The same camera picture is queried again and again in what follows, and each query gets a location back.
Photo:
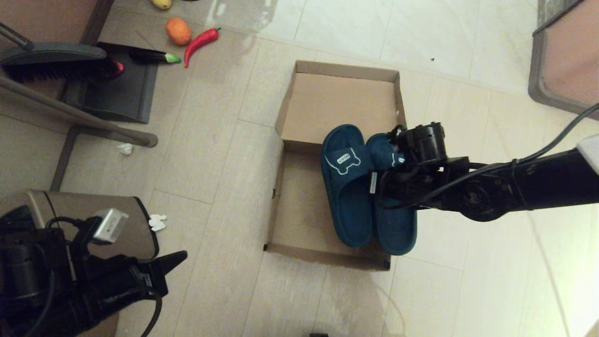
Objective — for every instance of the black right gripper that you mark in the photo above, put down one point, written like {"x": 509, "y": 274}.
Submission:
{"x": 421, "y": 145}

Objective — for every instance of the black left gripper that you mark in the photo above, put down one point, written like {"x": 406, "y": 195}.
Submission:
{"x": 121, "y": 290}

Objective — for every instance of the dark blue rubber slipper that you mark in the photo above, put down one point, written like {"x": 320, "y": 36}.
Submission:
{"x": 395, "y": 229}
{"x": 351, "y": 210}

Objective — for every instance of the brown cardboard shoe box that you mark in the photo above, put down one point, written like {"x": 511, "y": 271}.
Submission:
{"x": 327, "y": 103}

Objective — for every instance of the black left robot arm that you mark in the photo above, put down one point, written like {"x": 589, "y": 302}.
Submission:
{"x": 28, "y": 281}

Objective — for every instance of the white crumpled tissue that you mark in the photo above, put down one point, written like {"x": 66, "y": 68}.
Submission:
{"x": 158, "y": 223}

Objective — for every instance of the brown plastic trash bin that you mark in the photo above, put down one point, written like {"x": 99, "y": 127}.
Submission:
{"x": 131, "y": 234}

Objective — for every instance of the white crumpled paper ball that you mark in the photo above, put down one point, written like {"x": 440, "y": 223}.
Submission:
{"x": 125, "y": 149}

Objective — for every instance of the dark grey dustpan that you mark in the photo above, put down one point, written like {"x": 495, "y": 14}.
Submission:
{"x": 124, "y": 96}

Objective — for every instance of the small red round toy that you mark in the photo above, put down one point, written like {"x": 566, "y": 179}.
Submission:
{"x": 116, "y": 69}

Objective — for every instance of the purple toy eggplant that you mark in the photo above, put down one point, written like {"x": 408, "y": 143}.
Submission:
{"x": 149, "y": 55}

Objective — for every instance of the red toy chili pepper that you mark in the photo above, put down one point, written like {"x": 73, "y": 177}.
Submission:
{"x": 197, "y": 43}

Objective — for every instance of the orange toy fruit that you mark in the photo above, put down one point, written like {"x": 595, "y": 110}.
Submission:
{"x": 178, "y": 31}

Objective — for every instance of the grey broom with black bristles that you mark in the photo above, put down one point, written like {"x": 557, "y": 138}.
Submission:
{"x": 51, "y": 54}

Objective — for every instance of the yellow toy mango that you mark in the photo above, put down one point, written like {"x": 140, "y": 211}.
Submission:
{"x": 161, "y": 3}

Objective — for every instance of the brown wooden furniture panel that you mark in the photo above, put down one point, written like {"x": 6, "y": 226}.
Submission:
{"x": 47, "y": 18}

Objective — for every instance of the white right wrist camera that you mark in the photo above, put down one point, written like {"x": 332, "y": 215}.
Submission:
{"x": 373, "y": 182}

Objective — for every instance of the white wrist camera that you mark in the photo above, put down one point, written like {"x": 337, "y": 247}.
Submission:
{"x": 111, "y": 225}
{"x": 373, "y": 182}

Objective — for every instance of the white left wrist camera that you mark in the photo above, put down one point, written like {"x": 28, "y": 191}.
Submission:
{"x": 111, "y": 225}

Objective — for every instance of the brown board with grey frame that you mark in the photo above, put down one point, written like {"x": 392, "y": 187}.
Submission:
{"x": 571, "y": 56}

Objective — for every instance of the grey-brown metal furniture frame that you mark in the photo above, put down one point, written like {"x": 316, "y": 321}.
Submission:
{"x": 70, "y": 113}

